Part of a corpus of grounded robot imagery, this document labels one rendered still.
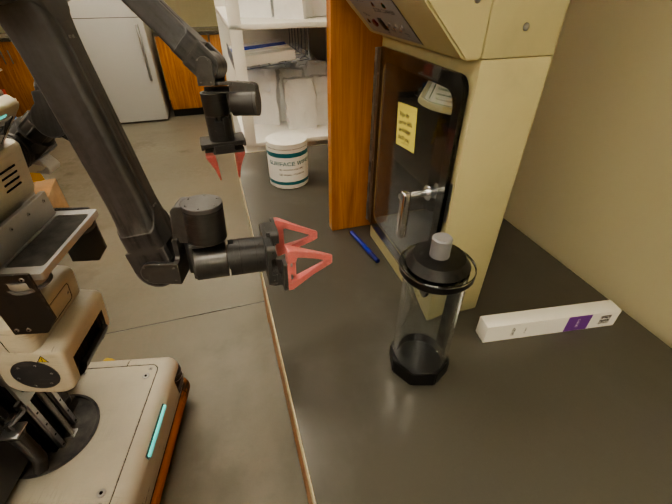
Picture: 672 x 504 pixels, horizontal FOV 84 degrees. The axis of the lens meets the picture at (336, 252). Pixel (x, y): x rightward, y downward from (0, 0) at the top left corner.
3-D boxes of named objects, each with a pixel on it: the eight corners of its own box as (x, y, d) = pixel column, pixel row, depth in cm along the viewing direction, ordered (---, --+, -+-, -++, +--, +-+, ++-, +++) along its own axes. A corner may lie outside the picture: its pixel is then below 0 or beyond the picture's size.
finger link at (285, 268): (323, 226, 61) (265, 233, 58) (336, 244, 55) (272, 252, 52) (324, 263, 64) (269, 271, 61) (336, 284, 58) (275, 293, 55)
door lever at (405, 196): (425, 236, 67) (418, 229, 69) (433, 188, 62) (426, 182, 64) (398, 241, 66) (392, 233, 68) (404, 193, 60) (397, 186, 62)
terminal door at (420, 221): (370, 220, 96) (382, 44, 72) (427, 299, 73) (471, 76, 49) (367, 221, 96) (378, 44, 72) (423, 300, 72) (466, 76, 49)
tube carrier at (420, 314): (441, 334, 70) (464, 241, 58) (456, 384, 62) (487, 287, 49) (384, 334, 70) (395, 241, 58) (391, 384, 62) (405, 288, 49)
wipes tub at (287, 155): (303, 170, 133) (301, 128, 124) (313, 186, 123) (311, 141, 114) (267, 175, 130) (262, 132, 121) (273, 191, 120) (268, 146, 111)
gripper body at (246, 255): (269, 221, 63) (224, 226, 61) (279, 246, 54) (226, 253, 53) (272, 256, 66) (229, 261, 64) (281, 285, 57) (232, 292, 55)
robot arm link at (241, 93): (207, 56, 83) (193, 56, 76) (258, 55, 83) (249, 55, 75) (216, 113, 89) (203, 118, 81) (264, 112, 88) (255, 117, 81)
